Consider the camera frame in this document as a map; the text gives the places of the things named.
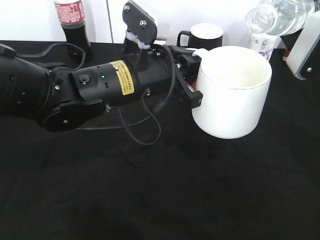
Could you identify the white blueberry milk carton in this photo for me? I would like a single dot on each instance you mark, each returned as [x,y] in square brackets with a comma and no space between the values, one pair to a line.
[263,44]

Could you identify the black mug white interior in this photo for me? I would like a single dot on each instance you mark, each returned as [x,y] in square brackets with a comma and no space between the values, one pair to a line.
[202,36]

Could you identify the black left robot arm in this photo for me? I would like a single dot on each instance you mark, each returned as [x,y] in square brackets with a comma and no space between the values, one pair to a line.
[60,99]

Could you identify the white ceramic mug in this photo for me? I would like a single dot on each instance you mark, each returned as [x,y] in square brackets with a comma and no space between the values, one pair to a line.
[234,82]

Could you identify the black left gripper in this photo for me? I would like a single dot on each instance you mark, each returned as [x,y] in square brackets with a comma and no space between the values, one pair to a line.
[184,64]

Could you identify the clear water bottle green label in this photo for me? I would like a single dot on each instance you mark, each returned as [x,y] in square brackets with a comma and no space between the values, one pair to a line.
[280,17]

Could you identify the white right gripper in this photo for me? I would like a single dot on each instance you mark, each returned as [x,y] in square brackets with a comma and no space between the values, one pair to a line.
[304,45]

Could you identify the cola bottle red label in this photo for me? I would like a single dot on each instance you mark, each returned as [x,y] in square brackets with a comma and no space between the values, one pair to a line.
[71,16]

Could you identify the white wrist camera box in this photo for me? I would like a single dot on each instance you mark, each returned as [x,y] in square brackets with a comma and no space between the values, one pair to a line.
[146,22]

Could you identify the black tablecloth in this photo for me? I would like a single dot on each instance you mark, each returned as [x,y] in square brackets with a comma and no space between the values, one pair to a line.
[101,185]

